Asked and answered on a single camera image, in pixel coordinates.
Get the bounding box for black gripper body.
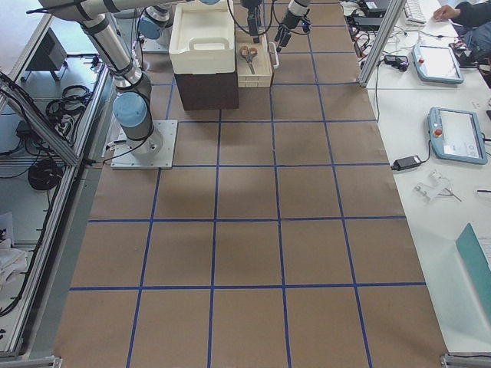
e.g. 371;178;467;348
241;0;262;12
282;2;310;30

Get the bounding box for white drawer handle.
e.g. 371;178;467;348
268;41;280;70

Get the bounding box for wooden drawer box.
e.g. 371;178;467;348
236;31;274;88

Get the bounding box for red grey handled scissors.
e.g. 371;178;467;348
240;46;257;74

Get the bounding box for person hand at desk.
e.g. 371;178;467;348
433;5;461;21

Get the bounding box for white plastic tray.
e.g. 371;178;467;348
169;1;236;74

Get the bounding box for dark brown wooden cabinet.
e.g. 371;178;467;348
175;71;239;111

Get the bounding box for white keyboard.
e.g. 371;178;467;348
404;0;427;25

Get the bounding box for blue teach pendant upper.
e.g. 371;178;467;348
412;44;464;84

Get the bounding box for blue teach pendant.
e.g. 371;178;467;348
412;44;464;84
427;107;488;165

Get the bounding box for black power adapter right desk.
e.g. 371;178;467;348
391;155;422;172

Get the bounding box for blue teach pendant lower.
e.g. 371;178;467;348
427;107;488;165

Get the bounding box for teal folder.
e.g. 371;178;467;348
456;223;490;321

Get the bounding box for aluminium frame post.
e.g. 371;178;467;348
358;0;406;87

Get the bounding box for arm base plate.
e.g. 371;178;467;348
143;34;170;54
109;120;178;169

